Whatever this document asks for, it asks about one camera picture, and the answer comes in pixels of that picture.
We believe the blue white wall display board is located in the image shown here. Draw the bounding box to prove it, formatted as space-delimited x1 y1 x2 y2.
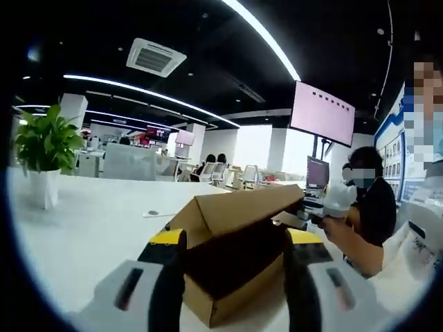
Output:
373 82 426 203

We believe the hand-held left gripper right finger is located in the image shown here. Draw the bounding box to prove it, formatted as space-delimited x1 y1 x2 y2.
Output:
283 228 381 332

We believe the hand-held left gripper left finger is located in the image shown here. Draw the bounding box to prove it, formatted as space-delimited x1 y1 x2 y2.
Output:
69 230 188 332

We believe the brown cardboard shoe box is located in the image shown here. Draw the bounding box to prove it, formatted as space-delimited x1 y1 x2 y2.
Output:
165 184 306 329

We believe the person's right hand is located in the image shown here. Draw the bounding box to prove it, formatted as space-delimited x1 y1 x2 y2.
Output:
318 216 352 240

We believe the green plant in white pot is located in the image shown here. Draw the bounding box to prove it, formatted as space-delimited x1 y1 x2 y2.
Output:
15 103 84 211

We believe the person's white shirt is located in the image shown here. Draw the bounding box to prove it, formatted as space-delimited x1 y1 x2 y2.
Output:
363 203 443 298

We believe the white partition panel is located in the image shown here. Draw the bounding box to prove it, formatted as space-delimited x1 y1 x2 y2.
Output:
102 142 157 181

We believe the ceiling air conditioner vent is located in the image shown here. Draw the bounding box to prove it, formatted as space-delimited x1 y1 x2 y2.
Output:
126 37 188 77

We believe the small grey disc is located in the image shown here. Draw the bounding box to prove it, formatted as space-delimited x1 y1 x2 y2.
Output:
143 208 170 219

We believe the ceiling light strip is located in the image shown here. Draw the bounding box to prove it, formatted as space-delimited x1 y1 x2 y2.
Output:
221 0 301 81
63 73 240 127

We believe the red television screen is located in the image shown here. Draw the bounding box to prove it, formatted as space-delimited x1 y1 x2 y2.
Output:
145 124 172 142

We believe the black monitor stand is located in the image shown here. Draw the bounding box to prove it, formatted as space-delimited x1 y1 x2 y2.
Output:
311 136 333 163

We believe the white office chair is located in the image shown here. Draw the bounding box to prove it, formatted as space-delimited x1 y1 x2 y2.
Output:
242 165 259 190
200 162 228 186

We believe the pale pink monitor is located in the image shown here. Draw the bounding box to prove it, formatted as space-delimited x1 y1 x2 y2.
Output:
175 130 197 147

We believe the dark laptop screen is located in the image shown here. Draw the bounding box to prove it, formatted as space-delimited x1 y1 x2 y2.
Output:
306 155 330 190

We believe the large wall monitor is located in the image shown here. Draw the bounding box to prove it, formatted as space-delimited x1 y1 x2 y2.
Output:
289 80 356 148

